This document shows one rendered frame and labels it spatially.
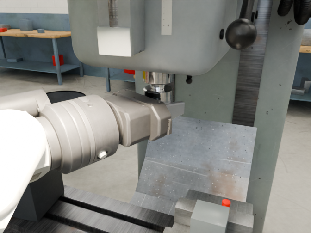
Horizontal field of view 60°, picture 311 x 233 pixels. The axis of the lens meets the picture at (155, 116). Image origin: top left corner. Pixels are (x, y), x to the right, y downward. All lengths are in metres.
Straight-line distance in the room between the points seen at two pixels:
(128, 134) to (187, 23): 0.16
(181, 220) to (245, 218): 0.12
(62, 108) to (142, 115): 0.10
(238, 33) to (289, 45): 0.49
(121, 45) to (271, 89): 0.56
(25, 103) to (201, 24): 0.22
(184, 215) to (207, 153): 0.30
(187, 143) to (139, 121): 0.49
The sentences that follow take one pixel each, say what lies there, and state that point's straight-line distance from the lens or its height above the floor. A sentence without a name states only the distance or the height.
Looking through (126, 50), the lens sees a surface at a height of 1.35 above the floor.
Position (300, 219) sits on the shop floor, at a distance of 2.25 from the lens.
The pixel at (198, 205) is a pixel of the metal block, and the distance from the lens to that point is 0.53.
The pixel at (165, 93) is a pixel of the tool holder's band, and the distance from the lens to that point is 0.41.
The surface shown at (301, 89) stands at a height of 0.30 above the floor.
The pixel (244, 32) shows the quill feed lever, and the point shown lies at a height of 1.37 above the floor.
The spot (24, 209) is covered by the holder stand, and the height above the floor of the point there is 0.94.
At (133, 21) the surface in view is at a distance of 0.29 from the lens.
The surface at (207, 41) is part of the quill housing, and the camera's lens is 0.31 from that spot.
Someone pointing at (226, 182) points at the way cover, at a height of 0.92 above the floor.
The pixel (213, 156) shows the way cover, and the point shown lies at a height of 0.97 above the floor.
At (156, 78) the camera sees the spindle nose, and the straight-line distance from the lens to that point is 0.40.
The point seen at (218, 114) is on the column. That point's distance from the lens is 0.82.
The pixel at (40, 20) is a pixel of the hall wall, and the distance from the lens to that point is 6.34.
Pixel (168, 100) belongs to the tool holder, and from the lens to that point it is 0.42.
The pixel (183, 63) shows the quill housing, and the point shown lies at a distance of 0.31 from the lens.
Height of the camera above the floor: 1.39
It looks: 23 degrees down
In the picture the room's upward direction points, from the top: straight up
